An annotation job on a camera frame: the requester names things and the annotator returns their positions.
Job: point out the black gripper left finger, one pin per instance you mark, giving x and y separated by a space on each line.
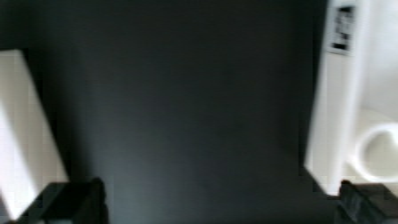
70 204

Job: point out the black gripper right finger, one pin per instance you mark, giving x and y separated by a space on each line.
369 204

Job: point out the white square tabletop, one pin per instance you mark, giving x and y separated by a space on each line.
353 147

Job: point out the white L-shaped obstacle fence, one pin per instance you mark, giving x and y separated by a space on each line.
31 164

